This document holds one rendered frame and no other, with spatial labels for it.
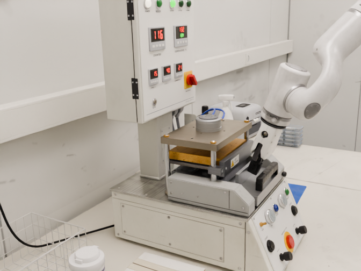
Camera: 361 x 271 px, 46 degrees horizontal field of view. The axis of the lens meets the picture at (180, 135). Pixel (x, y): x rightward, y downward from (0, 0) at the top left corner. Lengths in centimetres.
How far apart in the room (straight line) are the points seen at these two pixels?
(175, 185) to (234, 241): 22
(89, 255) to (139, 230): 31
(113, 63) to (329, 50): 59
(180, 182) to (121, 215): 26
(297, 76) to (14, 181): 90
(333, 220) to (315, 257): 26
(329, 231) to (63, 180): 92
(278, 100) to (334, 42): 20
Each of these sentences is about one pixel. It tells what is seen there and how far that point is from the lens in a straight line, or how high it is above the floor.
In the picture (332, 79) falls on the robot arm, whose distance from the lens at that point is 111.
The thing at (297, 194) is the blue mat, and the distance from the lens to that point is 174.
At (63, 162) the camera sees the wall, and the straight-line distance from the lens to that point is 154.
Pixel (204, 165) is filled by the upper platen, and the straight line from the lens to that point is 122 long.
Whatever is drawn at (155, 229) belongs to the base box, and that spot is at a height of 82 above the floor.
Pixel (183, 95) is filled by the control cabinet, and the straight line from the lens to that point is 140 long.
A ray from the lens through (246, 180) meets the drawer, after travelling 127.
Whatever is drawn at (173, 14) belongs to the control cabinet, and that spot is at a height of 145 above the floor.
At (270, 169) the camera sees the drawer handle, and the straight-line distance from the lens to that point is 126.
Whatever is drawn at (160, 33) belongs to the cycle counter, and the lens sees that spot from 125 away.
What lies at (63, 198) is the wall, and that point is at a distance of 157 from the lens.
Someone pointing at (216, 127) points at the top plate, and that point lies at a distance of 126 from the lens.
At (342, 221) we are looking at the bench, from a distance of 158.
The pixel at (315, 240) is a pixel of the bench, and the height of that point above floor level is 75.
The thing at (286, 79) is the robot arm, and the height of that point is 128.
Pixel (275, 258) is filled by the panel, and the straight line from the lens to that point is 124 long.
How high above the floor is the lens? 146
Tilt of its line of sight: 16 degrees down
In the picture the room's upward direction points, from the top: 2 degrees counter-clockwise
